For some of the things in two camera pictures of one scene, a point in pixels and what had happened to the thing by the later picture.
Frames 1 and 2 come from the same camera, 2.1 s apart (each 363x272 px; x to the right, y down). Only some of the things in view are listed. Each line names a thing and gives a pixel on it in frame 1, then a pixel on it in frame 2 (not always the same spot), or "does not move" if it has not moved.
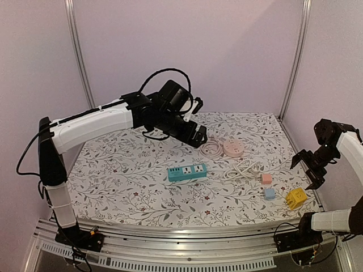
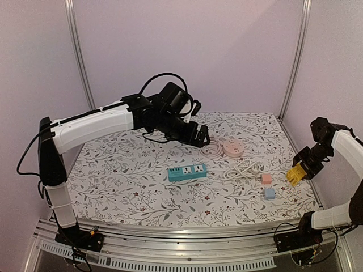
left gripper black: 197,141 does not move
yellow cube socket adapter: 295,198 -> 295,174
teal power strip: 186,172 does not move
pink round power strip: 233,148 does not move
